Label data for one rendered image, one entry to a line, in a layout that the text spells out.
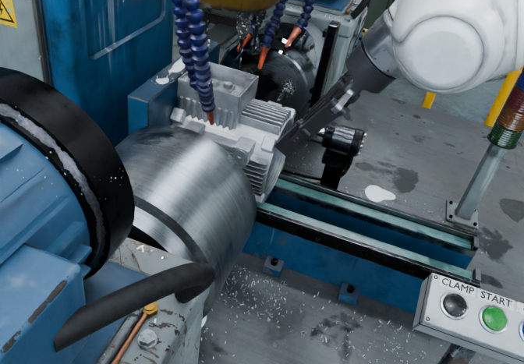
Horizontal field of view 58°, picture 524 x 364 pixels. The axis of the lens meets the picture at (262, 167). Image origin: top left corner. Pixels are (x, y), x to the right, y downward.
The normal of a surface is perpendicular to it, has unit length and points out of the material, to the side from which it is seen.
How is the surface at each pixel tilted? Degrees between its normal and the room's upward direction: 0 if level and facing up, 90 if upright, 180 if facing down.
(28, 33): 90
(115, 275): 0
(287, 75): 90
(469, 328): 26
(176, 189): 21
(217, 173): 36
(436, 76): 88
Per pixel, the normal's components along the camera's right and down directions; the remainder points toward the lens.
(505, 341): -0.01, -0.48
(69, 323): 0.33, -0.63
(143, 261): 0.14, -0.79
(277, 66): -0.32, 0.53
